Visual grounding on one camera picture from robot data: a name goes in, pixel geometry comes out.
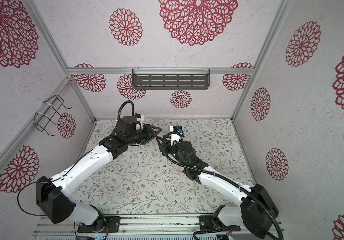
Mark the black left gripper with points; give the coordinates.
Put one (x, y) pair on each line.
(151, 134)

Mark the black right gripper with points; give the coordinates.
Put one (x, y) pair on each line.
(168, 146)

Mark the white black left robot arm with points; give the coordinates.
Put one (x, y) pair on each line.
(52, 194)

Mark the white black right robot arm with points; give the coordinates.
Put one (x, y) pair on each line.
(253, 207)

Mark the dark grey wall shelf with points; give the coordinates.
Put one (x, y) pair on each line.
(171, 80)

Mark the black wire wall rack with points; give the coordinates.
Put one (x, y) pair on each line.
(43, 119)

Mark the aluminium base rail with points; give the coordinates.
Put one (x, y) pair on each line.
(166, 224)

